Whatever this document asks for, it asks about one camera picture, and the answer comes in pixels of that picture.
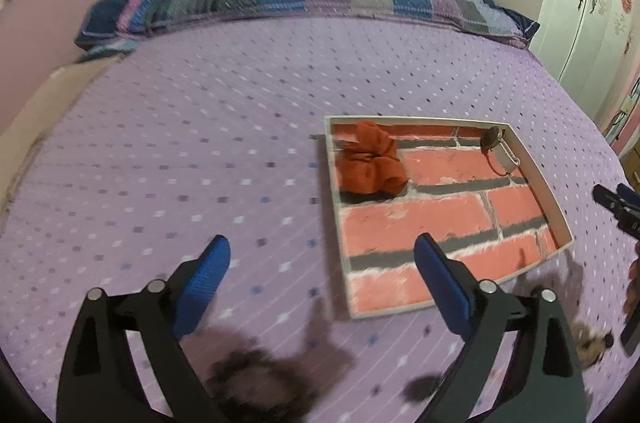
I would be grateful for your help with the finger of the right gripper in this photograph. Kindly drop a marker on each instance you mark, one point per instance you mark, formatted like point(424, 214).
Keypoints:
point(627, 217)
point(628, 195)

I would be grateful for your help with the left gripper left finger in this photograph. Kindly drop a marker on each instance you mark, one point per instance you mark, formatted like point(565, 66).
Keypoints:
point(99, 381)

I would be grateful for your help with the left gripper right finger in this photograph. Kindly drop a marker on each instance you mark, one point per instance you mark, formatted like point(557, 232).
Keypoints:
point(543, 381)

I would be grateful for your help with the white strap wristwatch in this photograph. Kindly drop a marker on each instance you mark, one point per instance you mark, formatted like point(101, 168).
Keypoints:
point(492, 143)

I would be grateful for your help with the orange fabric scrunchie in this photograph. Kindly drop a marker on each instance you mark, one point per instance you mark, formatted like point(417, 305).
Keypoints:
point(370, 165)

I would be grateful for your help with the brick pattern tray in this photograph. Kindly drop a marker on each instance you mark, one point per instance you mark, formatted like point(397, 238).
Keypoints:
point(499, 226)

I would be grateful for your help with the white wardrobe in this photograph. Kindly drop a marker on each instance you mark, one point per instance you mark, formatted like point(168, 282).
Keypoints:
point(582, 44)

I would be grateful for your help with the purple dotted bed sheet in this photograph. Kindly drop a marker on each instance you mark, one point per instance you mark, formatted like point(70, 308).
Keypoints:
point(218, 131)

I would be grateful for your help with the beige folded blanket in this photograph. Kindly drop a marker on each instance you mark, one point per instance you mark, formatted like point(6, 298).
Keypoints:
point(22, 139)

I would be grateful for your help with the pink headboard cushion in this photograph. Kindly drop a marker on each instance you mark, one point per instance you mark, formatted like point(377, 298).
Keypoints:
point(37, 37)

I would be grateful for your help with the patchwork striped pillow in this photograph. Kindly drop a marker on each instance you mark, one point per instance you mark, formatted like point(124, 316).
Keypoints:
point(110, 20)

